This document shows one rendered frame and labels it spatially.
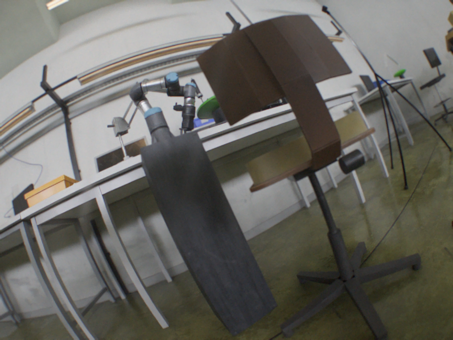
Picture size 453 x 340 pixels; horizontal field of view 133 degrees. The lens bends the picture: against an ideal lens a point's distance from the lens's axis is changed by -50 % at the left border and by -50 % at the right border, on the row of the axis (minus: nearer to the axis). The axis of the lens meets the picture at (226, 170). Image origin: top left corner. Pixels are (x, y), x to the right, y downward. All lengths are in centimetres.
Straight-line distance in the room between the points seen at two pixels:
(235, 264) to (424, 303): 71
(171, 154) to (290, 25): 58
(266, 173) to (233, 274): 47
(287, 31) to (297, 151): 29
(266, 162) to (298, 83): 19
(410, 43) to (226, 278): 519
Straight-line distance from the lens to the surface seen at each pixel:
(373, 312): 68
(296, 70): 42
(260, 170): 45
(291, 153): 46
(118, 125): 115
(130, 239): 201
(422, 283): 82
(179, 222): 70
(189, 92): 110
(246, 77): 42
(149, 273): 206
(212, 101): 108
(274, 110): 125
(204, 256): 73
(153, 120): 89
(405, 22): 527
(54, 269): 135
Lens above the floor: 59
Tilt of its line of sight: 5 degrees up
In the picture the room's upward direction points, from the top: 25 degrees counter-clockwise
